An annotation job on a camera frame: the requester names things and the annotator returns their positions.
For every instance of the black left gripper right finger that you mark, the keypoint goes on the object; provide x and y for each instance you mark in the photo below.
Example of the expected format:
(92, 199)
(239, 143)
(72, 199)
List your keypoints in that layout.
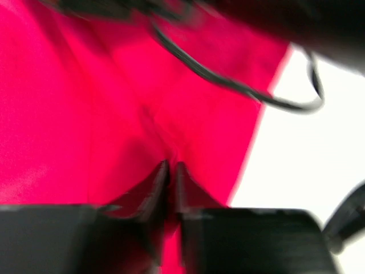
(189, 194)

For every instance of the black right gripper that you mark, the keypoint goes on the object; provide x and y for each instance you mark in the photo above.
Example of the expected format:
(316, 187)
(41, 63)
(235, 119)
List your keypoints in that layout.
(333, 29)

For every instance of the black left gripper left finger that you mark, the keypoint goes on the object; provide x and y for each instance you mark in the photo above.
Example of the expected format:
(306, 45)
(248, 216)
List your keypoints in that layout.
(144, 201)

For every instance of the red t shirt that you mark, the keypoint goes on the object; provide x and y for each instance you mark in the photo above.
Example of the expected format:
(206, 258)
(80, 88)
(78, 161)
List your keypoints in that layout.
(91, 105)

